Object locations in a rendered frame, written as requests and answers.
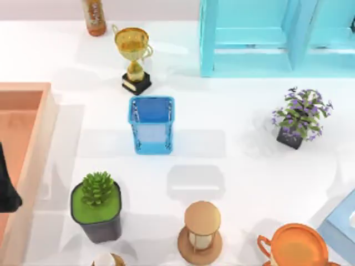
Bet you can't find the light blue rack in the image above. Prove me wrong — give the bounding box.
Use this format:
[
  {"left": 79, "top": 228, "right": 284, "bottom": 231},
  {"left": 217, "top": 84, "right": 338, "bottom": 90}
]
[{"left": 199, "top": 0, "right": 355, "bottom": 79}]

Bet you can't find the salmon-coloured shallow box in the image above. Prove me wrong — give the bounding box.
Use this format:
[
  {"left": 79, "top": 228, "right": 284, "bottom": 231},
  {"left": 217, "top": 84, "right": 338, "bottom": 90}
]
[{"left": 0, "top": 82, "right": 59, "bottom": 266}]

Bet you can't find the wooden hourglass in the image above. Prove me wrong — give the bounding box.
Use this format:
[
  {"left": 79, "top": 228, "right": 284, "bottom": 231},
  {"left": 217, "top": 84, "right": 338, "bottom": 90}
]
[{"left": 177, "top": 201, "right": 224, "bottom": 263}]

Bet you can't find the orange cup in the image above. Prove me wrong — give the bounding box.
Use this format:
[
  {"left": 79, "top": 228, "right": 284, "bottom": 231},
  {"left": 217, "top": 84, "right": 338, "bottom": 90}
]
[{"left": 257, "top": 223, "right": 341, "bottom": 266}]

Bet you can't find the white and gold cup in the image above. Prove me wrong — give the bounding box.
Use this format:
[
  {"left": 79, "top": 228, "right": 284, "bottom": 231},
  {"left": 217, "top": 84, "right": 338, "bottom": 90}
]
[{"left": 91, "top": 252, "right": 127, "bottom": 266}]

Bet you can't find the pale blue box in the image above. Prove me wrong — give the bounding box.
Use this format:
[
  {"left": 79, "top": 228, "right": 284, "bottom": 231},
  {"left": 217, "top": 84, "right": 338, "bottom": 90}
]
[{"left": 316, "top": 188, "right": 355, "bottom": 262}]

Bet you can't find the green succulent plant pot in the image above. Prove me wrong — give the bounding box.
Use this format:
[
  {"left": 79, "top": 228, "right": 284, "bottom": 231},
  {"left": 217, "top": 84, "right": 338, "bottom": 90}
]
[{"left": 70, "top": 171, "right": 123, "bottom": 244}]

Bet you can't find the gold trophy with black base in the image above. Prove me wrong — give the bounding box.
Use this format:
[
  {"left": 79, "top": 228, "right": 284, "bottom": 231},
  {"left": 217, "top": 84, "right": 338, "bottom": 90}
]
[{"left": 111, "top": 24, "right": 154, "bottom": 96}]

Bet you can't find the orange bottle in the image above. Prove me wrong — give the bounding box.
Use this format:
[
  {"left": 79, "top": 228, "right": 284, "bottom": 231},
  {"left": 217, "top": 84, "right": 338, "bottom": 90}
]
[{"left": 81, "top": 0, "right": 108, "bottom": 37}]

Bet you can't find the purple flower plant pot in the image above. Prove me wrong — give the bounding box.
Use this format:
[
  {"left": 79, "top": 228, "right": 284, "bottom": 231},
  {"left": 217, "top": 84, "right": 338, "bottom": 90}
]
[{"left": 271, "top": 86, "right": 334, "bottom": 150}]

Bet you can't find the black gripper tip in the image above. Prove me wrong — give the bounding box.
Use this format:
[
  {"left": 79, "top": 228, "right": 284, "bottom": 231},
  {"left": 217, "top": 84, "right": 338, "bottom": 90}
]
[{"left": 0, "top": 142, "right": 23, "bottom": 213}]

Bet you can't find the blue basket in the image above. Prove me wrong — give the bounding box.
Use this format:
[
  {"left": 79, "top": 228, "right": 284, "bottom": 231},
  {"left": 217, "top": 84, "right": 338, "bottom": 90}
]
[{"left": 128, "top": 95, "right": 176, "bottom": 155}]

